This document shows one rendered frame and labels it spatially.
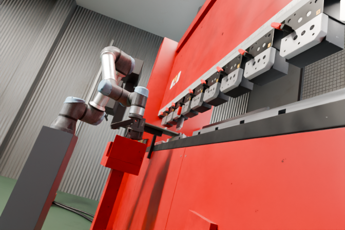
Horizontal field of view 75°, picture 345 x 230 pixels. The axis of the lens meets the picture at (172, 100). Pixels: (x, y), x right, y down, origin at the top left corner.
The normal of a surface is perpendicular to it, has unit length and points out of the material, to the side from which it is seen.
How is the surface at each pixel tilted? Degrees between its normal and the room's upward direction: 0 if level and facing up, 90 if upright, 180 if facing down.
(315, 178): 90
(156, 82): 90
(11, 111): 90
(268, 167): 90
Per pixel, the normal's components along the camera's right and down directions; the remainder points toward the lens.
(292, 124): -0.92, -0.33
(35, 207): 0.22, -0.26
